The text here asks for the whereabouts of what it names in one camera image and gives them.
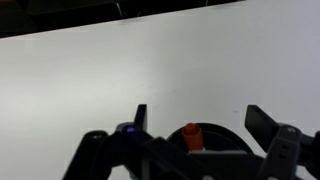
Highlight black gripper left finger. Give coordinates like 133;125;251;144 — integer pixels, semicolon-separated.
61;103;158;180

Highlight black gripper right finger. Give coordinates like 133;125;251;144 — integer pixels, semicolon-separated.
244;104;320;180

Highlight red marker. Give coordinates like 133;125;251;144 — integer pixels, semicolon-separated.
181;122;204;153

